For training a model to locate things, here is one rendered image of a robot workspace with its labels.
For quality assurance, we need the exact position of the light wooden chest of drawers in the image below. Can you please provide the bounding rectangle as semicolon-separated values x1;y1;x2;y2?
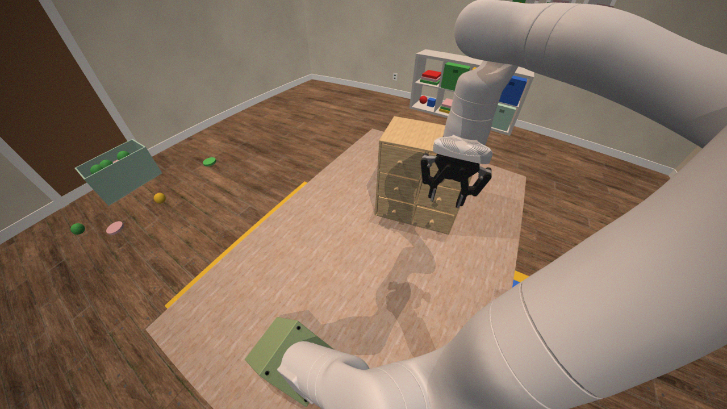
375;116;460;235

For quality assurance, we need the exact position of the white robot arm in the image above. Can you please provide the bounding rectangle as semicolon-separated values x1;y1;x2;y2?
277;0;727;409

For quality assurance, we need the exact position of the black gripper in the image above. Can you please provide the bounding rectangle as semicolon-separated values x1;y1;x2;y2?
421;153;492;208

